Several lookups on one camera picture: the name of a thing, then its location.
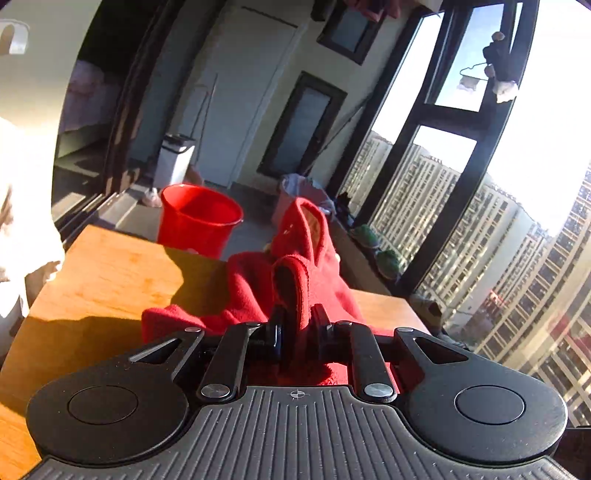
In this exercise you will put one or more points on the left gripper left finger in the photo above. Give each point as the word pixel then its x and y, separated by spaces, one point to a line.
pixel 240 345

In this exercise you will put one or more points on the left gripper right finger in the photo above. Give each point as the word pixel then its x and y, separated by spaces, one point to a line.
pixel 355 346

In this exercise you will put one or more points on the red fleece jacket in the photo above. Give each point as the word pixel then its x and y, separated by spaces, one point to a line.
pixel 300 269

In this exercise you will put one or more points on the green slipper pair near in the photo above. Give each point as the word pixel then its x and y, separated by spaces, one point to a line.
pixel 388 264

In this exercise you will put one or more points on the green slipper far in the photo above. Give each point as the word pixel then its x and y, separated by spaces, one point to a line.
pixel 365 236

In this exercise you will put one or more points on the pink laundry basket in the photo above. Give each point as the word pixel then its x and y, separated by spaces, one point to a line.
pixel 292 186

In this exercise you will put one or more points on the red plastic bucket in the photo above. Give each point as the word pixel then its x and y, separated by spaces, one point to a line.
pixel 197 219

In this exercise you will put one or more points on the dark framed door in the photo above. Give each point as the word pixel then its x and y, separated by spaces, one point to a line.
pixel 302 128

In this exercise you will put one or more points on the white trash bin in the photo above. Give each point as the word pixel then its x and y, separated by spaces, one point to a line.
pixel 174 157

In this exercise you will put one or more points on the hanger with white cloth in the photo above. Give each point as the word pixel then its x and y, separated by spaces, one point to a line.
pixel 496 67

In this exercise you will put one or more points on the pink bedding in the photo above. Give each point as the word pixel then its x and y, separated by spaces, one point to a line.
pixel 90 99

